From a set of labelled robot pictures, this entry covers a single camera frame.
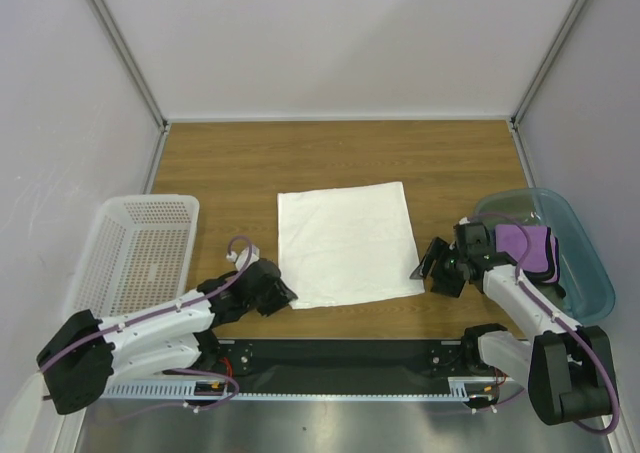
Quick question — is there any white plastic laundry basket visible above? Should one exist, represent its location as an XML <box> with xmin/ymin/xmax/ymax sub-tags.
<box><xmin>63</xmin><ymin>194</ymin><xmax>200</xmax><ymax>319</ymax></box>

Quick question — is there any purple towel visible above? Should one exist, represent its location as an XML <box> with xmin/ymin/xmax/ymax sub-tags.
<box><xmin>494</xmin><ymin>224</ymin><xmax>566</xmax><ymax>299</ymax></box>

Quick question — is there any aluminium frame rail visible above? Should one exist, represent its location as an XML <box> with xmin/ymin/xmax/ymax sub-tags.
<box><xmin>102</xmin><ymin>372</ymin><xmax>520</xmax><ymax>403</ymax></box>

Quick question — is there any clear blue plastic tray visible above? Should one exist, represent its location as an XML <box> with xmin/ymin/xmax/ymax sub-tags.
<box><xmin>474</xmin><ymin>188</ymin><xmax>615</xmax><ymax>324</ymax></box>

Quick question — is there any white towel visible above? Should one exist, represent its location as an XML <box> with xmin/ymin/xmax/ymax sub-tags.
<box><xmin>277</xmin><ymin>182</ymin><xmax>425</xmax><ymax>310</ymax></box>

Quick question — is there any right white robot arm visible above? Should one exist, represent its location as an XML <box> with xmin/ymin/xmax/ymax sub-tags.
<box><xmin>410</xmin><ymin>218</ymin><xmax>621</xmax><ymax>435</ymax></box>

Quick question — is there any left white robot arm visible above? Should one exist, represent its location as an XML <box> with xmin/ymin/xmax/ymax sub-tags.
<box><xmin>36</xmin><ymin>258</ymin><xmax>298</xmax><ymax>415</ymax></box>

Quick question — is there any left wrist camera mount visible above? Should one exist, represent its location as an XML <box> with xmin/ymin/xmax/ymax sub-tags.
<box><xmin>226</xmin><ymin>246</ymin><xmax>260</xmax><ymax>272</ymax></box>

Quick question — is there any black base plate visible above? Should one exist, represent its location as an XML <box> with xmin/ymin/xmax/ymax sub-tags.
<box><xmin>199</xmin><ymin>339</ymin><xmax>508</xmax><ymax>397</ymax></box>

